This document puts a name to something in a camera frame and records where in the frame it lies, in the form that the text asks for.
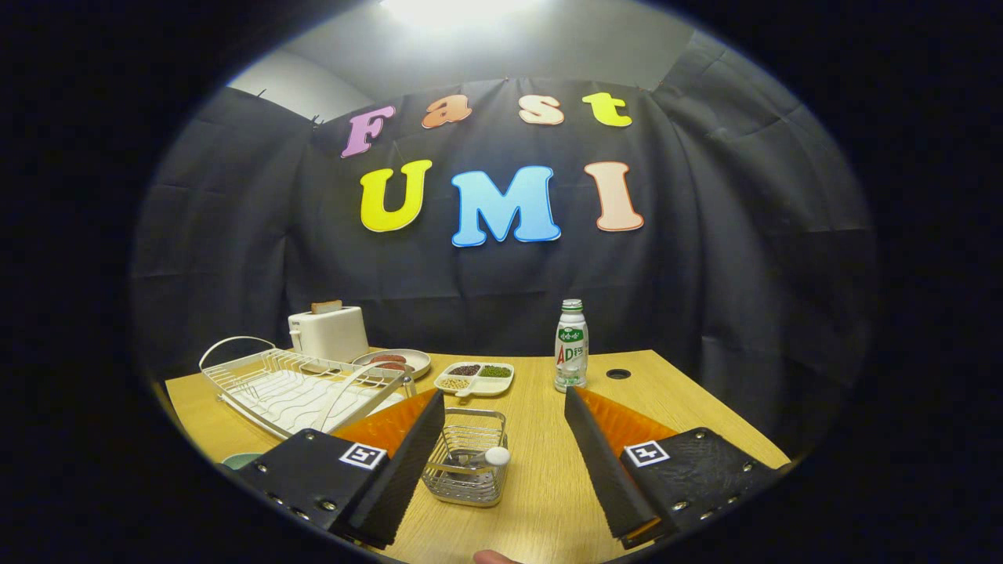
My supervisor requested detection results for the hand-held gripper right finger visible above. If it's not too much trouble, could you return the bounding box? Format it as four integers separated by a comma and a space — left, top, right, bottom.
564, 386, 784, 549

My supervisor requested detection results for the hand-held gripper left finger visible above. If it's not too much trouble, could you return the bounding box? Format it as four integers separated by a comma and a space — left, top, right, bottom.
237, 389, 446, 550

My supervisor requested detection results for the metal wire basket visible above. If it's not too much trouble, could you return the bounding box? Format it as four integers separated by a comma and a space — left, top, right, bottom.
422, 407, 509, 508

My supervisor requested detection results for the metal spoon with white knob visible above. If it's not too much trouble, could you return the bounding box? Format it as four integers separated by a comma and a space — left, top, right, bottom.
447, 446, 512, 475

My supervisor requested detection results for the white wire dish rack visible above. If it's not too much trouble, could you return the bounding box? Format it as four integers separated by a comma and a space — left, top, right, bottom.
199, 336, 418, 441

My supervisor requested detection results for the beige round plate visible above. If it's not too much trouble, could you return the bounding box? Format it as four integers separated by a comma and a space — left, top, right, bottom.
351, 349, 432, 381

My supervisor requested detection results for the white divided dish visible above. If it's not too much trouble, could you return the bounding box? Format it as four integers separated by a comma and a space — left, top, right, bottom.
433, 361, 516, 398

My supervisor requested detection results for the white drip tray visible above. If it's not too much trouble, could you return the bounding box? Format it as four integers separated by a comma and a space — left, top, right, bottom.
231, 376, 404, 436

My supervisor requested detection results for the white drink bottle green label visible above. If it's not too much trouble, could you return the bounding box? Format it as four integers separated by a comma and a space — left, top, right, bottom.
553, 298, 589, 393

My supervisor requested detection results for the white toaster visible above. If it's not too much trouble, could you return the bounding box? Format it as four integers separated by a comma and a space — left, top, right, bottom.
288, 305, 370, 363

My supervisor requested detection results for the black backdrop cloth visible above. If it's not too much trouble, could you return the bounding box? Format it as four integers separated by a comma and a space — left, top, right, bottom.
129, 31, 878, 463

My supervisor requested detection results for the ceiling light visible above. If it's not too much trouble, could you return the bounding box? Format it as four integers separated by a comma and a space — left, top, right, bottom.
380, 0, 541, 28

